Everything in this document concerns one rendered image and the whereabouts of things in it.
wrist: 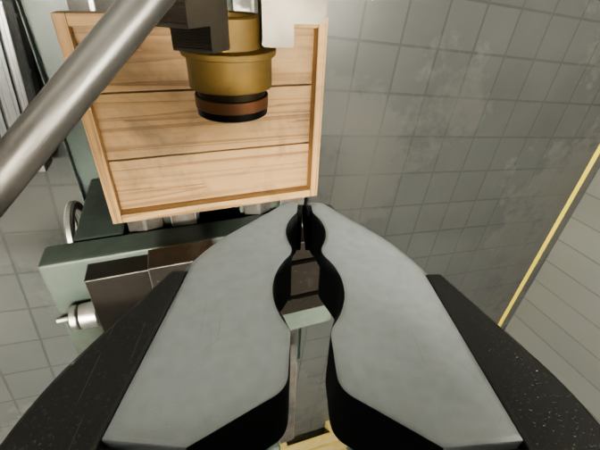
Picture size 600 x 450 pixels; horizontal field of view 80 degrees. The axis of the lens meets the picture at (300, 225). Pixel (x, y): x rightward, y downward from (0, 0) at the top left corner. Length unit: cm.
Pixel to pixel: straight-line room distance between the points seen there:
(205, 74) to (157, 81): 24
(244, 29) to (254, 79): 4
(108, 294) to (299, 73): 47
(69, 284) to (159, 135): 29
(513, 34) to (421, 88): 51
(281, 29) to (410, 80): 149
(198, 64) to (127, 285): 40
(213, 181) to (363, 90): 118
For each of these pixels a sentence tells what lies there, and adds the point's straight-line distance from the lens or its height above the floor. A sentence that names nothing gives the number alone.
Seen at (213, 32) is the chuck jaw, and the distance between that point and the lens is 34.
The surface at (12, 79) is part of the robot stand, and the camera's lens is 134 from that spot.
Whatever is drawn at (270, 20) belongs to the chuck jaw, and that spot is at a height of 110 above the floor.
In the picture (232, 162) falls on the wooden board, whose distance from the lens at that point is 65.
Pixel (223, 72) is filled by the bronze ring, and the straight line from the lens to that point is 36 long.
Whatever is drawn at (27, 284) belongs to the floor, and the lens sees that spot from 196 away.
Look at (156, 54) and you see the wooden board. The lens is 59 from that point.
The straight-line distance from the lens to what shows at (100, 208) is 82.
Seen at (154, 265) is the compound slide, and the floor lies 101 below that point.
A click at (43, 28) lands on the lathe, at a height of 54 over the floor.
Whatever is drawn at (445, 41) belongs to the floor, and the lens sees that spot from 191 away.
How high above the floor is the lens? 147
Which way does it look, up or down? 52 degrees down
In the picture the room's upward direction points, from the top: 148 degrees clockwise
